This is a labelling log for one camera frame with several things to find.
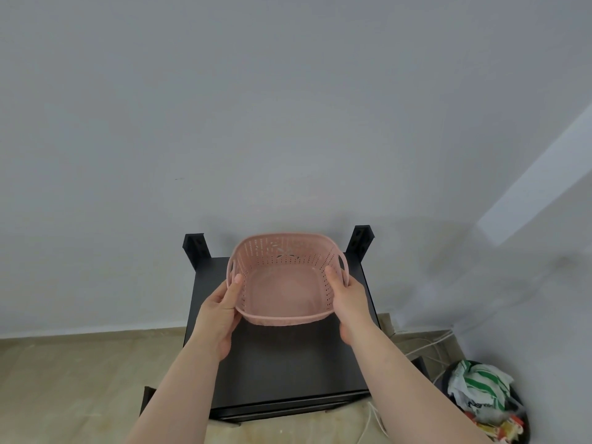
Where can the colourful snack wrappers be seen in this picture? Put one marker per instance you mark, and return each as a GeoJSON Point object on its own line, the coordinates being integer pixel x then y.
{"type": "Point", "coordinates": [499, 427]}

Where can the person's right forearm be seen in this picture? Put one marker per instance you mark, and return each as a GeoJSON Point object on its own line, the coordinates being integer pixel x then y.
{"type": "Point", "coordinates": [411, 393]}

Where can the person's left thumb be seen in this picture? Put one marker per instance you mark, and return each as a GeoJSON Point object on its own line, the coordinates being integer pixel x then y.
{"type": "Point", "coordinates": [234, 289]}

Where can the white green plastic bag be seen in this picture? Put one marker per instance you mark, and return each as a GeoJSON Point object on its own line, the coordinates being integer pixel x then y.
{"type": "Point", "coordinates": [481, 388]}

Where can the black round trash bin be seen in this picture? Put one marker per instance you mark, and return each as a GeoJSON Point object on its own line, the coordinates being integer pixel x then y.
{"type": "Point", "coordinates": [485, 406]}

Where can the black metal shelf rack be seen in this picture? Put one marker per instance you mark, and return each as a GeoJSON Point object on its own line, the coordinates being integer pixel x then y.
{"type": "Point", "coordinates": [286, 351]}

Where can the person's right thumb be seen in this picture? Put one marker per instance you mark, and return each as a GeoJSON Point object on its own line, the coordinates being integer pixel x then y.
{"type": "Point", "coordinates": [334, 282]}

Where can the person's left forearm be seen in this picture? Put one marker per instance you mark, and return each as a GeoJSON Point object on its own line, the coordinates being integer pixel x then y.
{"type": "Point", "coordinates": [173, 395]}

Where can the person's left hand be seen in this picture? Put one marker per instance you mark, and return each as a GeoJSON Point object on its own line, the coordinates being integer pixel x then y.
{"type": "Point", "coordinates": [217, 319]}

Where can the pink perforated plastic basket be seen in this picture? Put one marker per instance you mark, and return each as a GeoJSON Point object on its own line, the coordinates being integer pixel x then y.
{"type": "Point", "coordinates": [286, 286]}

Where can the person's right hand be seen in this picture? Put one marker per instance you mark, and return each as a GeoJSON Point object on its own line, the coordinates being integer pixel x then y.
{"type": "Point", "coordinates": [352, 305]}

